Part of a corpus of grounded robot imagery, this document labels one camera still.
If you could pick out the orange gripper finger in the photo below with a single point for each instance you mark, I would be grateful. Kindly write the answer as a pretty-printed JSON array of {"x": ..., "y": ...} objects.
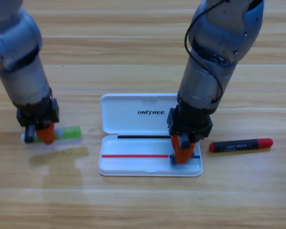
[
  {"x": 47, "y": 134},
  {"x": 177, "y": 148},
  {"x": 188, "y": 152}
]

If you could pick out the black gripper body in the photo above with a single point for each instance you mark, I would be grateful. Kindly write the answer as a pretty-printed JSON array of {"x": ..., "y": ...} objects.
[
  {"x": 38, "y": 112},
  {"x": 190, "y": 124}
]

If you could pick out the green and white pen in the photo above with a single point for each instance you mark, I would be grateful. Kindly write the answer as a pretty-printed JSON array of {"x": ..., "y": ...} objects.
[{"x": 70, "y": 133}]

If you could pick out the red and black marker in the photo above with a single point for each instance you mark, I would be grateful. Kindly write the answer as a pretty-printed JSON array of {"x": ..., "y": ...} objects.
[{"x": 238, "y": 145}]

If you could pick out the white Unitree pencil case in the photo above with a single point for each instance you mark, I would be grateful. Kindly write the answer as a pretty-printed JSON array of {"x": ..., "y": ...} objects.
[{"x": 133, "y": 119}]

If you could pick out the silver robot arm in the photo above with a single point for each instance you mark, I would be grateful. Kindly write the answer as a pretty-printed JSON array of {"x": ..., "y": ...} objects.
[
  {"x": 200, "y": 81},
  {"x": 21, "y": 78}
]

